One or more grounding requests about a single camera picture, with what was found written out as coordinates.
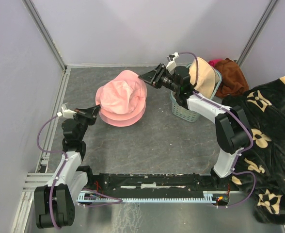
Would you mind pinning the beige pink stacked hats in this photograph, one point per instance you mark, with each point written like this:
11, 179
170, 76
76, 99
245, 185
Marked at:
207, 77

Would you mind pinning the black floral blanket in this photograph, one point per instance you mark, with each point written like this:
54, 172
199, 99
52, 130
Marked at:
260, 171

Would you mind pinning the red cloth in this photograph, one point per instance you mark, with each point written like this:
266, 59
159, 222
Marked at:
214, 62

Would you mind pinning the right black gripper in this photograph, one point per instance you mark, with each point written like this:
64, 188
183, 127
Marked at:
154, 77

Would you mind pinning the pink bucket hat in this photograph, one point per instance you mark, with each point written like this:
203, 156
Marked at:
123, 123
125, 95

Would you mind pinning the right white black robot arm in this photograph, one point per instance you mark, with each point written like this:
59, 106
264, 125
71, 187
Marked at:
233, 131

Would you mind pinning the left aluminium corner post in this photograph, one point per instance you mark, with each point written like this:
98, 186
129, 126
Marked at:
44, 32

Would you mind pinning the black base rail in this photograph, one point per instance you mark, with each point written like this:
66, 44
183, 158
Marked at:
156, 185

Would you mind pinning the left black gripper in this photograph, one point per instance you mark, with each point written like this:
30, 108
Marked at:
90, 113

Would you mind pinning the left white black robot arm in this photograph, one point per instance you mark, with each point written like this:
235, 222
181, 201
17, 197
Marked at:
54, 201

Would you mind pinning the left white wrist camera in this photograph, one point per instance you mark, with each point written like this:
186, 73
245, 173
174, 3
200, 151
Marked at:
66, 113

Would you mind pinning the light blue cable duct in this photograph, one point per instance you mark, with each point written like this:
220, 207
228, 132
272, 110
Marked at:
91, 198

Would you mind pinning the aluminium corner post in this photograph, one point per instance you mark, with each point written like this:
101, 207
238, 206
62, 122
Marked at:
44, 32
257, 31

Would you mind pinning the brown cloth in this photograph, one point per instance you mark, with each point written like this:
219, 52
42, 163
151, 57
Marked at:
233, 80

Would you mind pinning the teal plastic basket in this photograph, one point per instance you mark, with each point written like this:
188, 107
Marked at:
186, 114

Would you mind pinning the right aluminium corner post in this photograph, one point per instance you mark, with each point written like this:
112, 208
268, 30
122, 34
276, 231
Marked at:
257, 31

